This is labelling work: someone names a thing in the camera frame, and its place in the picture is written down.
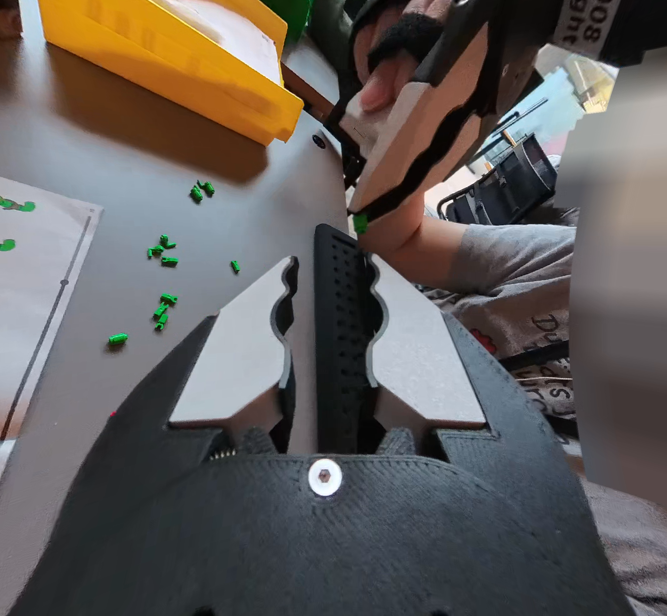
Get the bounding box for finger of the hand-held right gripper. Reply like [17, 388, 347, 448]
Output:
[345, 81, 474, 214]
[353, 108, 491, 222]

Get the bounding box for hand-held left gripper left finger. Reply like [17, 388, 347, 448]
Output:
[168, 256, 300, 445]

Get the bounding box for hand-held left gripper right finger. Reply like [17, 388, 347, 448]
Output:
[366, 254, 489, 442]

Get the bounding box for green lego parts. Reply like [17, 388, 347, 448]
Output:
[108, 180, 241, 346]

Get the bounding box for person's right forearm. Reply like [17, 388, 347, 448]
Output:
[359, 191, 579, 315]

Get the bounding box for lego instruction booklet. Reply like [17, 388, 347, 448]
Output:
[0, 177, 104, 442]

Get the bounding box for person's right hand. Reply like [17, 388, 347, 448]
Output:
[353, 0, 462, 111]

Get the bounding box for person's grey printed shirt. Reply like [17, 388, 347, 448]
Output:
[422, 283, 667, 616]

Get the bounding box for black perforated chair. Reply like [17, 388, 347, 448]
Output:
[313, 223, 389, 454]

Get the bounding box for white paper towel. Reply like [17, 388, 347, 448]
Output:
[107, 0, 285, 88]

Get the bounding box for yellow plastic bin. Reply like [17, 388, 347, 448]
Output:
[26, 0, 304, 147]

